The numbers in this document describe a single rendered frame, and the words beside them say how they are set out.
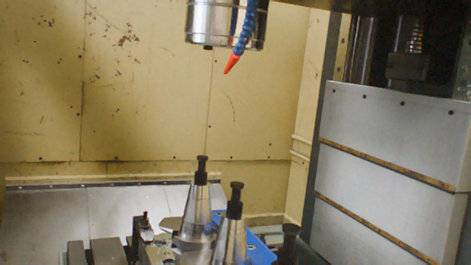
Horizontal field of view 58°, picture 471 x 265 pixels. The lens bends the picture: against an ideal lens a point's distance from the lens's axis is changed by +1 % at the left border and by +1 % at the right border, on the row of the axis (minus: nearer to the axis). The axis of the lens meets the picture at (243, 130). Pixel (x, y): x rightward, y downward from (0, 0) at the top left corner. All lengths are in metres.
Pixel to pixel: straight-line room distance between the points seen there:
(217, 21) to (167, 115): 1.15
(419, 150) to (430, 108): 0.09
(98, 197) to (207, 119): 0.57
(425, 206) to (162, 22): 1.27
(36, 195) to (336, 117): 1.21
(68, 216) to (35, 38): 0.68
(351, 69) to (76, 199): 1.19
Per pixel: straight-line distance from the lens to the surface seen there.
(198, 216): 0.54
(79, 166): 1.87
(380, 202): 1.09
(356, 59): 1.23
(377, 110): 1.08
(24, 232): 1.73
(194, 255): 0.53
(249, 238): 0.56
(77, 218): 1.76
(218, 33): 0.76
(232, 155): 2.01
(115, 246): 1.26
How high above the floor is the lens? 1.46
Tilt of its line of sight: 10 degrees down
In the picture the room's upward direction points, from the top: 6 degrees clockwise
